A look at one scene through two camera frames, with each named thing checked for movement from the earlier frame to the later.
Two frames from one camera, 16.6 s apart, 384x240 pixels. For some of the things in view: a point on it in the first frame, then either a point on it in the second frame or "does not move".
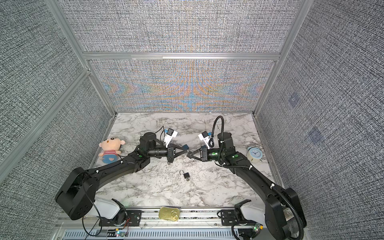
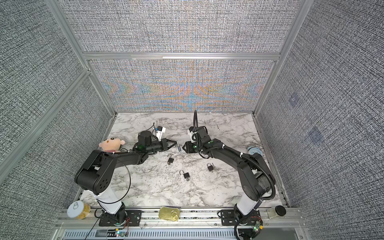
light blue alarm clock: [254, 154] does not move
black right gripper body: [205, 154] -> [191, 147]
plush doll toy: [110, 148] does not move
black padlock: [190, 155] -> [210, 168]
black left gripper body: [170, 154] -> [164, 146]
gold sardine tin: [168, 213] does not move
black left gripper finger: [180, 153] -> [170, 147]
